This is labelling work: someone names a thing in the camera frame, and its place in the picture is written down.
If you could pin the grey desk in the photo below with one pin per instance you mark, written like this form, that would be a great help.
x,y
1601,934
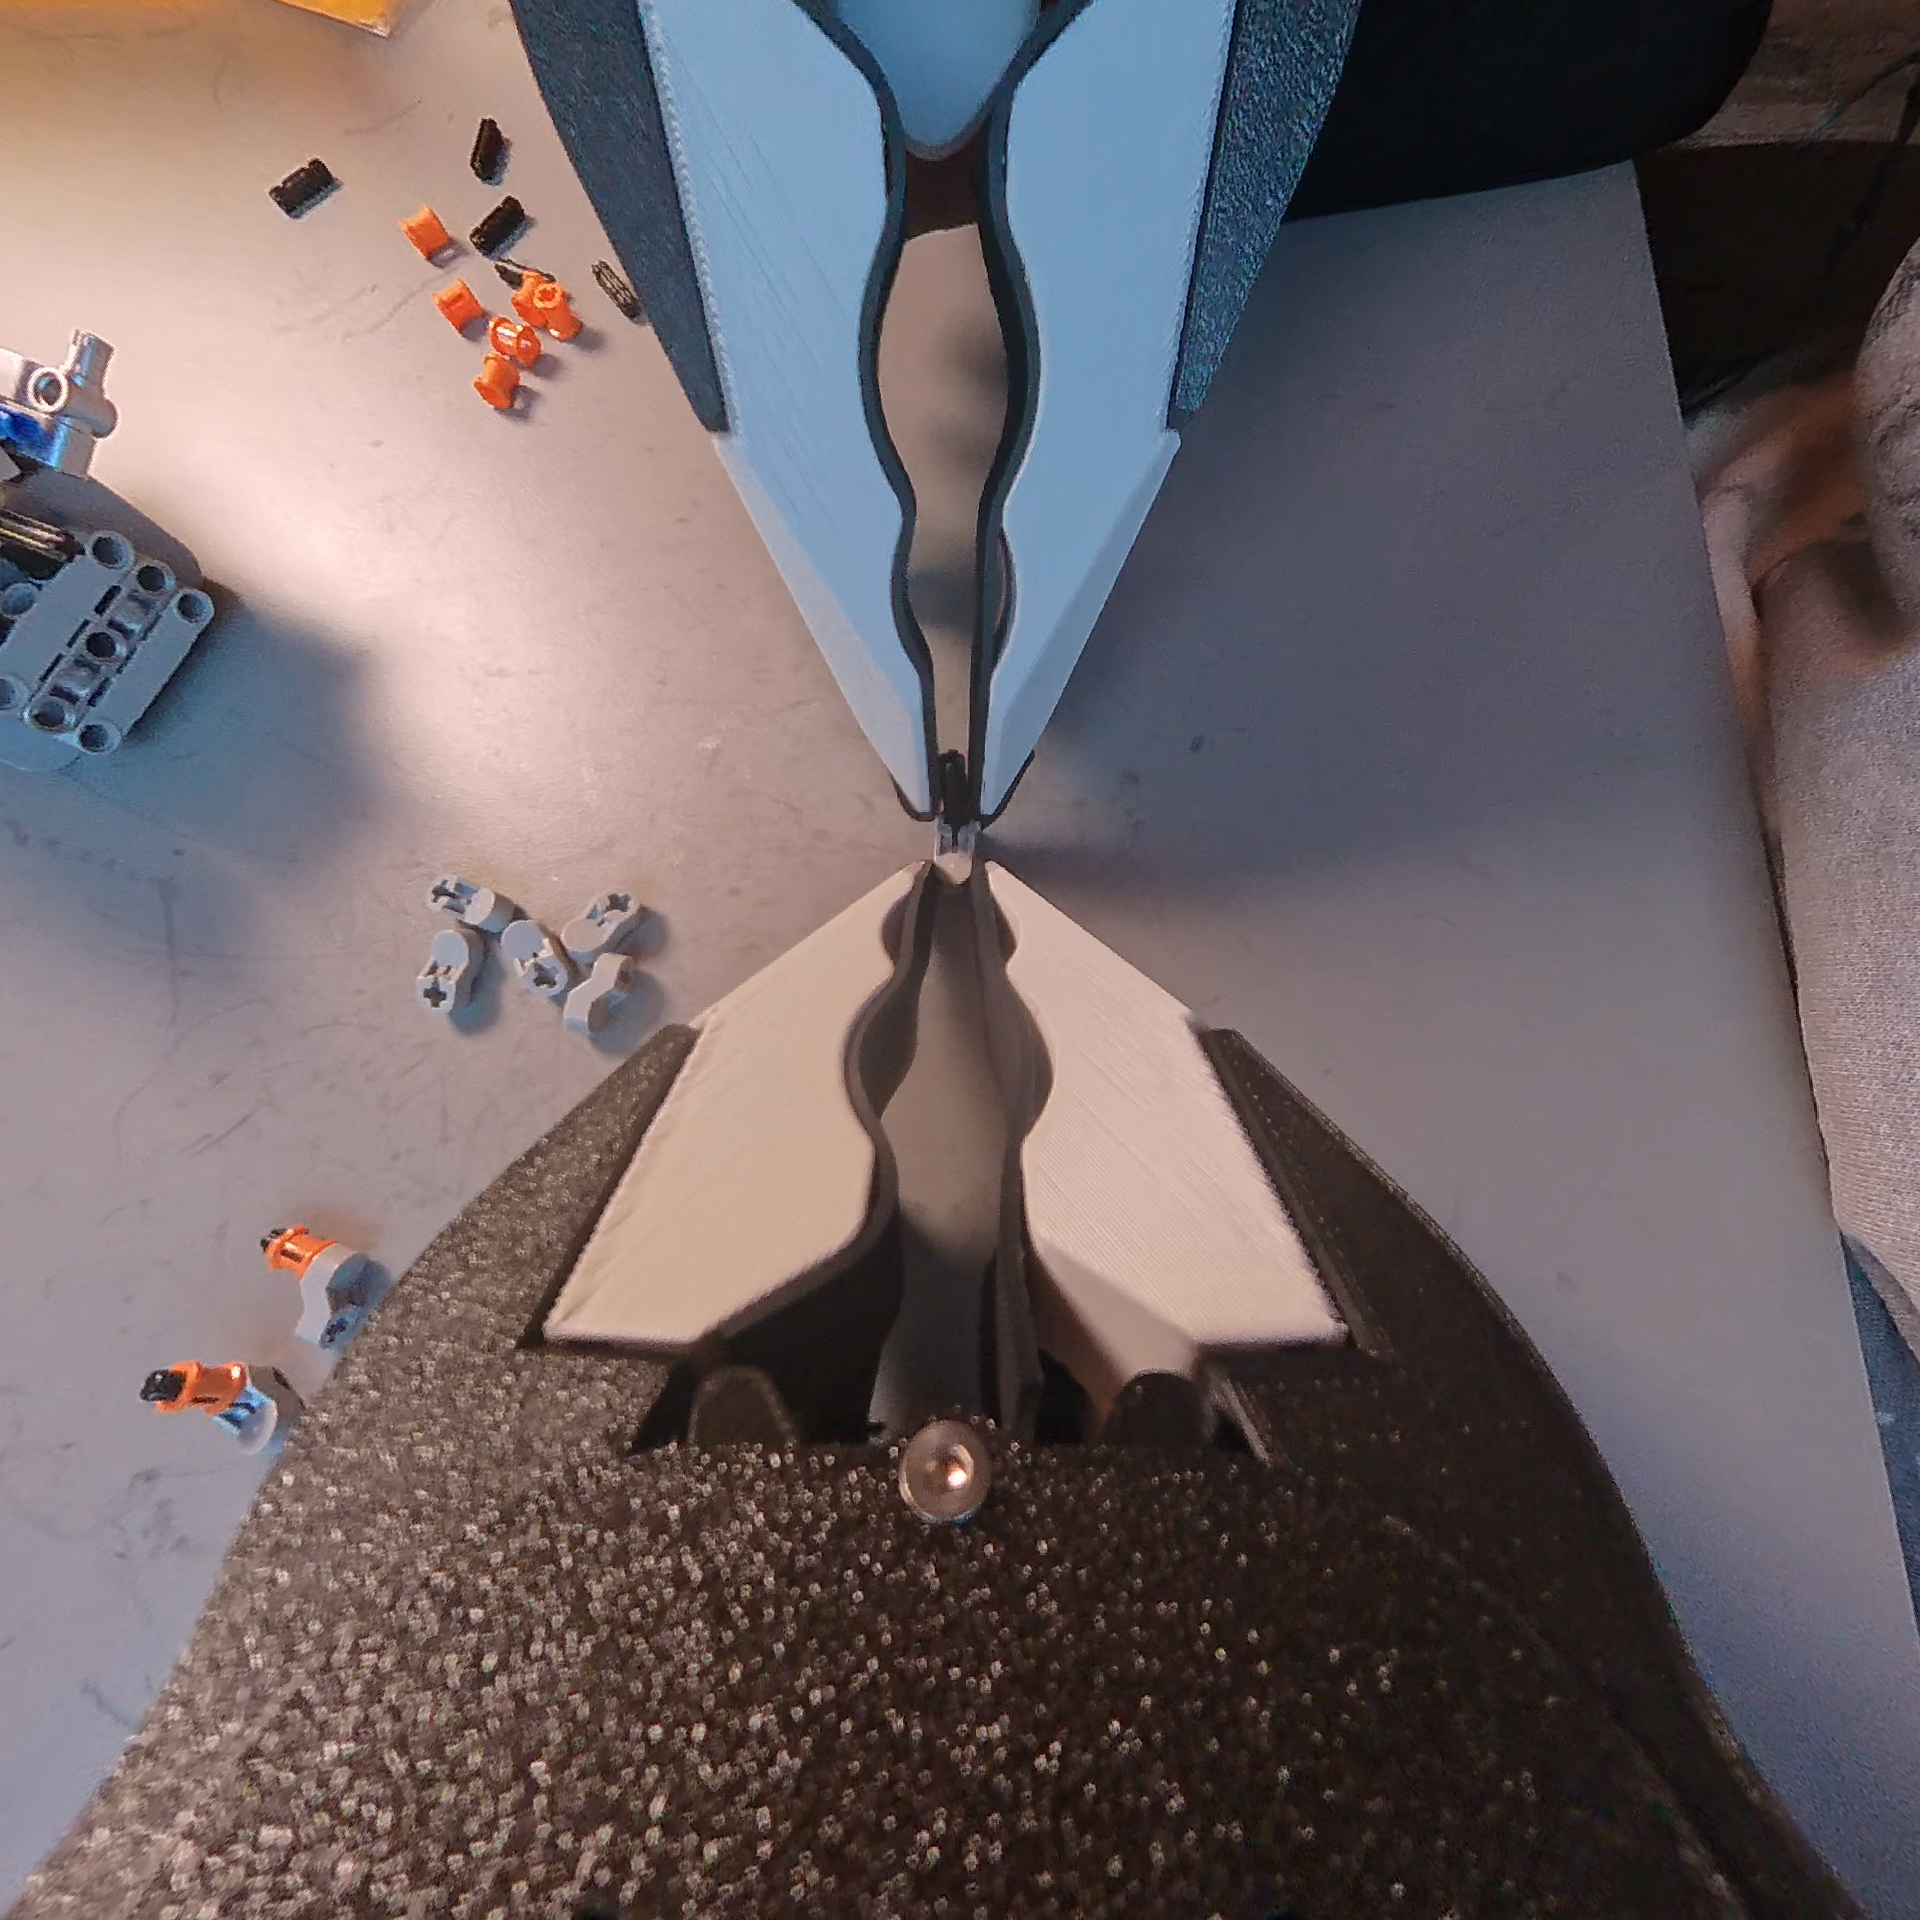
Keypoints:
x,y
1351,751

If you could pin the brick engine model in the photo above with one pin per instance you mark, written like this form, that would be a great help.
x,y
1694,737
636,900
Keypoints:
x,y
91,647

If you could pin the clear plastic bag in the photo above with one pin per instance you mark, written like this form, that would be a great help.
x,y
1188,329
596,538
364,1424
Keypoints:
x,y
359,14

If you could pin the assembled grey orange connector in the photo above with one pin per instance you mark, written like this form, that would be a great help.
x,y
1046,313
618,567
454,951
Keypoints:
x,y
324,1277

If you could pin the grey brick connector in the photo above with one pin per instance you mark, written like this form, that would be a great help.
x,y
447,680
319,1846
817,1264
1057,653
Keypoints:
x,y
257,1410
957,841

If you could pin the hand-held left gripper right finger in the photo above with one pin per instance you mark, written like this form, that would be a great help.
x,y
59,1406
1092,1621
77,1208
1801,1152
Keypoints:
x,y
1157,1185

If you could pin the cluster of orange bushes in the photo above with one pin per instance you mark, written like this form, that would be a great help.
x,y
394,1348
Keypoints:
x,y
456,300

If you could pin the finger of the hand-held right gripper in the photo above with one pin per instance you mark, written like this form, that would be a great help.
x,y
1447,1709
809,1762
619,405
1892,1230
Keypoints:
x,y
1111,300
766,300

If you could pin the pile of grey connectors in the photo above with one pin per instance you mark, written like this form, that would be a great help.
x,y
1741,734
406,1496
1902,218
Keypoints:
x,y
525,953

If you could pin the orange brick bush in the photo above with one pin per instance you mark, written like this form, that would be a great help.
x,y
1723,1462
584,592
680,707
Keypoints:
x,y
203,1385

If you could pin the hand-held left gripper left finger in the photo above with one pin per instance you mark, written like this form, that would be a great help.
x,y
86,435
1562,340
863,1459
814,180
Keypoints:
x,y
752,1171

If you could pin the dark cloth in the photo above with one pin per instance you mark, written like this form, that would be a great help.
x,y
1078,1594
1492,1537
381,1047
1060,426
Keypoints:
x,y
1501,91

